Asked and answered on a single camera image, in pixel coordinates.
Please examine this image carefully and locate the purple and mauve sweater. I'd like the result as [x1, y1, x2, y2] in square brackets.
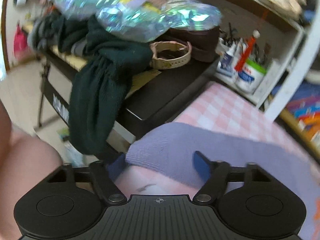
[126, 122, 319, 239]

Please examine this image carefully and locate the pink cartoon table mat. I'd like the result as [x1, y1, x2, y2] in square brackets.
[113, 81, 320, 240]

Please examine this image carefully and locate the person's leg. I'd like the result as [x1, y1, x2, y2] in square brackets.
[1, 104, 62, 239]

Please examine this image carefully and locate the black piano keyboard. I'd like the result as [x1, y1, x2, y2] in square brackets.
[35, 48, 219, 143]

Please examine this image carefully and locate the dark green garment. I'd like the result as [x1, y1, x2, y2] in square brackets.
[28, 12, 152, 159]

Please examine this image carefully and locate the white plastic tub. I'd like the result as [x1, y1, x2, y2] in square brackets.
[235, 59, 267, 94]

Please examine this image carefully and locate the white bookshelf unit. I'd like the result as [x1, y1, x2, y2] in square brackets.
[197, 0, 319, 121]

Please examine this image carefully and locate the dark maroon bag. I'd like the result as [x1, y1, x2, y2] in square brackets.
[162, 26, 220, 63]

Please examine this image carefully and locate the iridescent plastic bag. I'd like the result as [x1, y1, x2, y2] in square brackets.
[50, 0, 222, 43]

